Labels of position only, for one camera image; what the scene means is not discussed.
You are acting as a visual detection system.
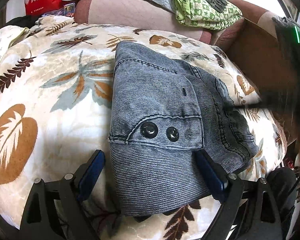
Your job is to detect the pink quilted bed cover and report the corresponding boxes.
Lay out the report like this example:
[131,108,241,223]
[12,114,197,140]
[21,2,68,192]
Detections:
[75,0,277,50]

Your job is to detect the white patterned pillow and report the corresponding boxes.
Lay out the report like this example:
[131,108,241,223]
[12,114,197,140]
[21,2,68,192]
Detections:
[0,25,29,61]

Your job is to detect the grey-blue denim pants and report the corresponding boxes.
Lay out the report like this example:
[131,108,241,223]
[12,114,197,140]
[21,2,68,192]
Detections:
[109,41,258,217]

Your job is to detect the green patterned folded cloth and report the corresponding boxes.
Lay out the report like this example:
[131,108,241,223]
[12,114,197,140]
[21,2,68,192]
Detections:
[174,0,243,30]

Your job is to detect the brown cardboard box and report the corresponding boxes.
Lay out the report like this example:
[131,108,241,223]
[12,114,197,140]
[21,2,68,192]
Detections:
[226,17,300,145]

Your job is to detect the black garment on bed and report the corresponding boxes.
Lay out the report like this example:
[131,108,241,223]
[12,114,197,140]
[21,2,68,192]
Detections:
[4,15,39,29]

